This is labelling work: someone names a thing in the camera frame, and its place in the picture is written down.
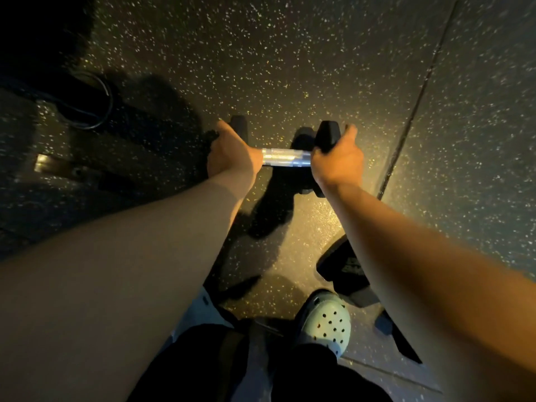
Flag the person's right hand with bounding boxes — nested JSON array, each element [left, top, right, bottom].
[[310, 124, 365, 194]]

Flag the person's left hand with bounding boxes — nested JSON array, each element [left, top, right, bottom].
[[207, 120, 264, 178]]

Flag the black dumbbell with chrome handle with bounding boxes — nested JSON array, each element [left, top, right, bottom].
[[228, 115, 350, 199]]

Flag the person's right forearm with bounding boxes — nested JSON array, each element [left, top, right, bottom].
[[322, 182, 536, 402]]

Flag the person's left forearm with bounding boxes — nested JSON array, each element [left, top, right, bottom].
[[0, 169, 257, 402]]

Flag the black hex dumbbell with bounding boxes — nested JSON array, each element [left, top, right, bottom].
[[316, 235, 423, 365]]

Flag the dark equipment base with metal foot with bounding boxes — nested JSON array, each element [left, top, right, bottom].
[[0, 71, 139, 193]]

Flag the pale green left clog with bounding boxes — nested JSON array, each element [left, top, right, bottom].
[[171, 286, 233, 344]]

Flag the pale green clog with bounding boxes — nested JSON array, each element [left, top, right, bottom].
[[292, 290, 352, 359], [171, 286, 233, 344]]

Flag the pale green right clog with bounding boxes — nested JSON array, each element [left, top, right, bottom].
[[292, 290, 352, 359]]

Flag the black trousers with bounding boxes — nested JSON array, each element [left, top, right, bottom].
[[127, 323, 394, 402]]

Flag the black cable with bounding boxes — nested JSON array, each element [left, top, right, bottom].
[[50, 70, 114, 131]]

